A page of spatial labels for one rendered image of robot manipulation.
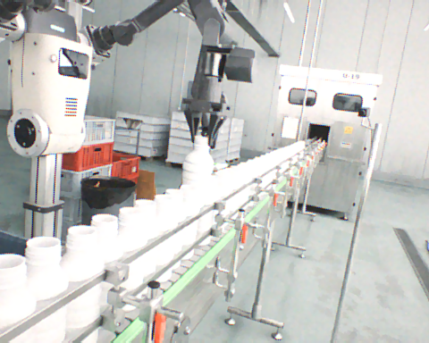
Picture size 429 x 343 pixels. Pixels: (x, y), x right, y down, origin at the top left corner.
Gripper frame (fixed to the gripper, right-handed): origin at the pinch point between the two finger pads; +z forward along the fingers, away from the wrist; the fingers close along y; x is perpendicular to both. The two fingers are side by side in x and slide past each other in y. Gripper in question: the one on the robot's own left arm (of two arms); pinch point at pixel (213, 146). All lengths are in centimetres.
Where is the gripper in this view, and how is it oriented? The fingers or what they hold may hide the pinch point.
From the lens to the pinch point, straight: 154.3
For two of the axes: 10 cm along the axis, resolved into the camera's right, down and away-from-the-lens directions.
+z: 2.0, 9.8, 0.5
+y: 3.2, -1.2, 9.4
